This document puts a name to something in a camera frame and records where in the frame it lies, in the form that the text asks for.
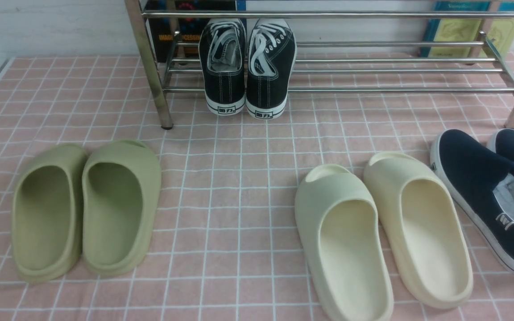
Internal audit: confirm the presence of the black box behind rack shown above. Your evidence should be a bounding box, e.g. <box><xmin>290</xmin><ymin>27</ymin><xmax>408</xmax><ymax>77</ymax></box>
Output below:
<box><xmin>144</xmin><ymin>0</ymin><xmax>246</xmax><ymax>63</ymax></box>

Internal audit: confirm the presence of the yellow teal box behind rack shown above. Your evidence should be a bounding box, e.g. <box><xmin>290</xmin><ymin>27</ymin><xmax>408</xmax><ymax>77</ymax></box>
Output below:
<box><xmin>419</xmin><ymin>1</ymin><xmax>514</xmax><ymax>58</ymax></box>

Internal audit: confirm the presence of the steel shoe rack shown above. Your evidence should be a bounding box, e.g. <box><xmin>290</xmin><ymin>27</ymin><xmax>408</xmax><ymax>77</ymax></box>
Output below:
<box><xmin>124</xmin><ymin>0</ymin><xmax>514</xmax><ymax>130</ymax></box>

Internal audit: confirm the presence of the left green foam slide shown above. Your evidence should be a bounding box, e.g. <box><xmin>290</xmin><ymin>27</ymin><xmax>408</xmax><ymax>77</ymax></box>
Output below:
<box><xmin>12</xmin><ymin>144</ymin><xmax>88</xmax><ymax>283</ymax></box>

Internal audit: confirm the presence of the green foam slide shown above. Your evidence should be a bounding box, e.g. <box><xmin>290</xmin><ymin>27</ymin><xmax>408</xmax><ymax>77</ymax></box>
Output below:
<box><xmin>82</xmin><ymin>140</ymin><xmax>162</xmax><ymax>276</ymax></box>
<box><xmin>12</xmin><ymin>144</ymin><xmax>88</xmax><ymax>283</ymax></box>

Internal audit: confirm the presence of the right green foam slide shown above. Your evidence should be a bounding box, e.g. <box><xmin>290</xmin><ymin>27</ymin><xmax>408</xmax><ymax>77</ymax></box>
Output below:
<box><xmin>82</xmin><ymin>140</ymin><xmax>162</xmax><ymax>276</ymax></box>

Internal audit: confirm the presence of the left black canvas sneaker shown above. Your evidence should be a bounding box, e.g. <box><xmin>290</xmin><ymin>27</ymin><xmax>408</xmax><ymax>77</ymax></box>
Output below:
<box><xmin>198</xmin><ymin>18</ymin><xmax>246</xmax><ymax>116</ymax></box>

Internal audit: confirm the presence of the black canvas sneaker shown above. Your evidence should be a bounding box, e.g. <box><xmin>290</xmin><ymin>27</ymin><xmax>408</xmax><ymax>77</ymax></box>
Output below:
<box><xmin>198</xmin><ymin>18</ymin><xmax>246</xmax><ymax>116</ymax></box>
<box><xmin>245</xmin><ymin>19</ymin><xmax>297</xmax><ymax>120</ymax></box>

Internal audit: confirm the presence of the left cream foam slide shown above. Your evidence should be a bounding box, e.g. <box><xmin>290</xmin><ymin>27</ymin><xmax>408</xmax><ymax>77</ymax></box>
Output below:
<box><xmin>294</xmin><ymin>164</ymin><xmax>394</xmax><ymax>321</ymax></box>

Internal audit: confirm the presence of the cream foam slide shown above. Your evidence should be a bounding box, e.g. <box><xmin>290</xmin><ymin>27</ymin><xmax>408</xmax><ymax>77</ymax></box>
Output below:
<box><xmin>294</xmin><ymin>164</ymin><xmax>394</xmax><ymax>321</ymax></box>
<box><xmin>363</xmin><ymin>152</ymin><xmax>474</xmax><ymax>309</ymax></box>

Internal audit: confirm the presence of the right black canvas sneaker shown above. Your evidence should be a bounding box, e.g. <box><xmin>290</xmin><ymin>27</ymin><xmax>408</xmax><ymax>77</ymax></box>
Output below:
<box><xmin>245</xmin><ymin>19</ymin><xmax>297</xmax><ymax>120</ymax></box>

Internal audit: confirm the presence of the right cream foam slide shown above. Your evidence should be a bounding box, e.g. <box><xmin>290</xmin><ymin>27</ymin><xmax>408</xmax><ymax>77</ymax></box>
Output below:
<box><xmin>363</xmin><ymin>152</ymin><xmax>474</xmax><ymax>309</ymax></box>

